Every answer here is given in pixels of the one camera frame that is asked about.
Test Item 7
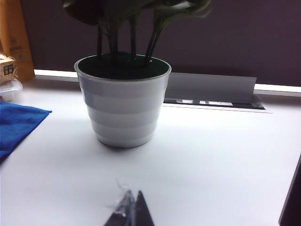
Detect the dark grey desk divider panel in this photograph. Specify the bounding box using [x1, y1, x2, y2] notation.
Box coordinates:
[20, 0, 301, 87]

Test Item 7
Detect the grey desk cable flap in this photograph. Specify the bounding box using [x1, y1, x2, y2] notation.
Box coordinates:
[164, 72, 257, 102]

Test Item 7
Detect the metal desk cable slot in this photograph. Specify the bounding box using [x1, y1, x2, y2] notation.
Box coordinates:
[162, 94, 267, 111]

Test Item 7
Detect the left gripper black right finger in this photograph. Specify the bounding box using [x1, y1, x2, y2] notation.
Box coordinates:
[135, 190, 155, 226]

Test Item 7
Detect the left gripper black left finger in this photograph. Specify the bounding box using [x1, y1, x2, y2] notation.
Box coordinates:
[103, 189, 136, 226]

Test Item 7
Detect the blue microfibre cloth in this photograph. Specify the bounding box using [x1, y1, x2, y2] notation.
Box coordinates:
[0, 101, 53, 164]

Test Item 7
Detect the artificial plant in white pot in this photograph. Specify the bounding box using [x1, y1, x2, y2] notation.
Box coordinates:
[62, 0, 212, 149]

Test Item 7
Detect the brown labelled snack packet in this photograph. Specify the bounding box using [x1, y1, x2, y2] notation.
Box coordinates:
[0, 54, 19, 84]

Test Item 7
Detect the clear plastic container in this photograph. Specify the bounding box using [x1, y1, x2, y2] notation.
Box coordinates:
[0, 79, 24, 102]

